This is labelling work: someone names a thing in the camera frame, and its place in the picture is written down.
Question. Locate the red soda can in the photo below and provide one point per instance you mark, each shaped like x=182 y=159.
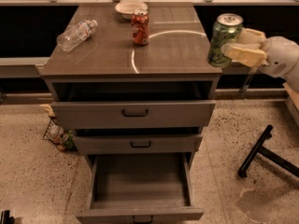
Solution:
x=140 y=27

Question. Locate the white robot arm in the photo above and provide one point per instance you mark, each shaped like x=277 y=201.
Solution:
x=294 y=78

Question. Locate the white bowl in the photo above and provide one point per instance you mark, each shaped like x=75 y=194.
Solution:
x=127 y=8

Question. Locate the top grey drawer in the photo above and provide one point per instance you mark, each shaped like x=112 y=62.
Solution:
x=127 y=115

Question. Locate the green soda can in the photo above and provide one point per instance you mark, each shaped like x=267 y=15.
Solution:
x=226 y=28

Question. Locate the black object bottom left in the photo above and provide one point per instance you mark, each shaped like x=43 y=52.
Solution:
x=6 y=218

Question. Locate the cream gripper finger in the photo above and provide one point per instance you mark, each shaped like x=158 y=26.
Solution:
x=248 y=54
x=251 y=36

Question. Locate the middle grey drawer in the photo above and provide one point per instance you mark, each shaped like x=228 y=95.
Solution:
x=90 y=145

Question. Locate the wooden table corner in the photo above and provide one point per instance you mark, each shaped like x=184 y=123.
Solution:
x=292 y=102

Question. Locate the wire basket with items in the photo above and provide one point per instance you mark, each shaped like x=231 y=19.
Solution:
x=58 y=136

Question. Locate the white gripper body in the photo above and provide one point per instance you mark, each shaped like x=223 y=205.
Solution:
x=277 y=57

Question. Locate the grey drawer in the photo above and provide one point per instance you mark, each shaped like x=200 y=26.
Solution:
x=140 y=189
x=127 y=115
x=90 y=145

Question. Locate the bottom grey drawer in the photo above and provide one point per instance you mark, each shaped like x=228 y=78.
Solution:
x=140 y=189

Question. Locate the grey drawer cabinet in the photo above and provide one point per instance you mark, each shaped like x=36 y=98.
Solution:
x=109 y=67

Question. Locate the clear plastic water bottle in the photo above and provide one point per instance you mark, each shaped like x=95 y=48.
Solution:
x=76 y=35

